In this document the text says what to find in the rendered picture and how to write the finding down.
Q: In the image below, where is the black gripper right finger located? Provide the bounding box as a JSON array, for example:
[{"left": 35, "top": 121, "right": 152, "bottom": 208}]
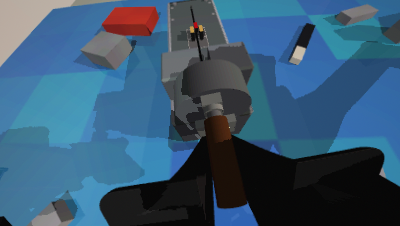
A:
[{"left": 231, "top": 135, "right": 385, "bottom": 226}]

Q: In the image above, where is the red rectangular block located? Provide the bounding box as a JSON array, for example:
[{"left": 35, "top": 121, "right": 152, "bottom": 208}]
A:
[{"left": 102, "top": 6, "right": 159, "bottom": 36}]

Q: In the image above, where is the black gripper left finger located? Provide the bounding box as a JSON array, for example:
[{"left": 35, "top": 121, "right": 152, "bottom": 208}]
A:
[{"left": 99, "top": 136, "right": 215, "bottom": 226}]

